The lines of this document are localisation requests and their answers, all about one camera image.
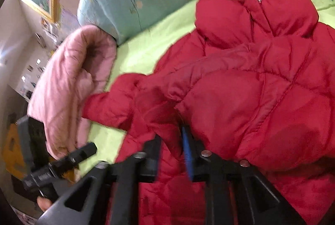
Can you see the pink quilted blanket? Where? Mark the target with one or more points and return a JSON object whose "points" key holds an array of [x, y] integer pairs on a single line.
{"points": [[79, 68]]}

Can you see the person's left hand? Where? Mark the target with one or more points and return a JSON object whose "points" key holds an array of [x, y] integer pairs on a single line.
{"points": [[43, 203]]}

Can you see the orange wooden furniture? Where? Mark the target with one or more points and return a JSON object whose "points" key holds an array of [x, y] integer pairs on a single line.
{"points": [[12, 153]]}

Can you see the red puffer jacket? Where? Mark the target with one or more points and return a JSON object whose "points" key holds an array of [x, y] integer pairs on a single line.
{"points": [[254, 80]]}

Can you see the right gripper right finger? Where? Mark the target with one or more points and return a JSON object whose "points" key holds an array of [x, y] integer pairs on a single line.
{"points": [[235, 192]]}

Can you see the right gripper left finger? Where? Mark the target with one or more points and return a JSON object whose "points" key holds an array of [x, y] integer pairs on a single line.
{"points": [[108, 193]]}

